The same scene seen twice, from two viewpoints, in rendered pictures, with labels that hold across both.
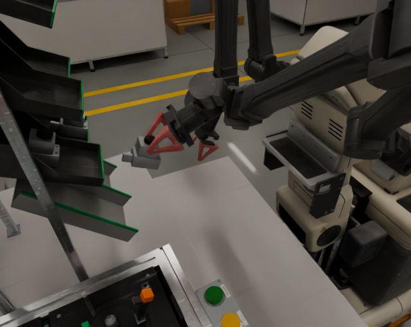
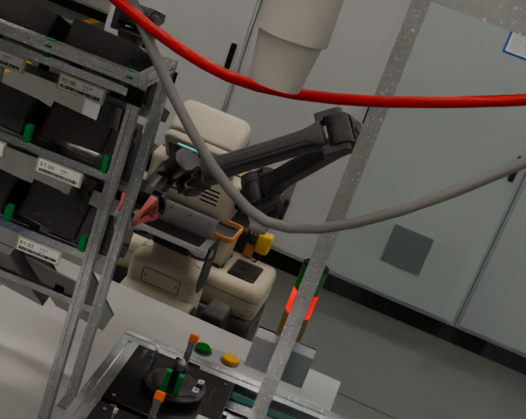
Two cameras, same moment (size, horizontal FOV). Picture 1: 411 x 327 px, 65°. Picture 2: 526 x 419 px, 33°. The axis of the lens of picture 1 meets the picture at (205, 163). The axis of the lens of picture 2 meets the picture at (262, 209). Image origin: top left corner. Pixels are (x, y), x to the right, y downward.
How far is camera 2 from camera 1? 1.74 m
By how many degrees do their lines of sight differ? 54
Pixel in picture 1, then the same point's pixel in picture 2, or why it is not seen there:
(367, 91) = not seen: hidden behind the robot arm
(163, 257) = (136, 338)
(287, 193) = (134, 284)
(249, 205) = (126, 298)
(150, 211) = (35, 326)
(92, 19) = not seen: outside the picture
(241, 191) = not seen: hidden behind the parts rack
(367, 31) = (317, 130)
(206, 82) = (189, 156)
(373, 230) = (221, 306)
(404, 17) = (337, 127)
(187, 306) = (192, 362)
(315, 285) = (234, 343)
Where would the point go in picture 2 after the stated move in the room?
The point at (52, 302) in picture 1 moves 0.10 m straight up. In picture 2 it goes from (89, 393) to (101, 353)
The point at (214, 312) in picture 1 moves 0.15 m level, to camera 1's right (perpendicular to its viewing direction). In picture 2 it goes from (213, 359) to (250, 344)
